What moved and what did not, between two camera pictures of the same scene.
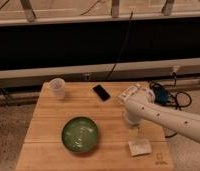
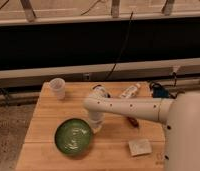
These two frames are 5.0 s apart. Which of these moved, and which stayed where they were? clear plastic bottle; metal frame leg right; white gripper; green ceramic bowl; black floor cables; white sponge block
Moved: green ceramic bowl; white gripper
Stayed: metal frame leg right; black floor cables; white sponge block; clear plastic bottle
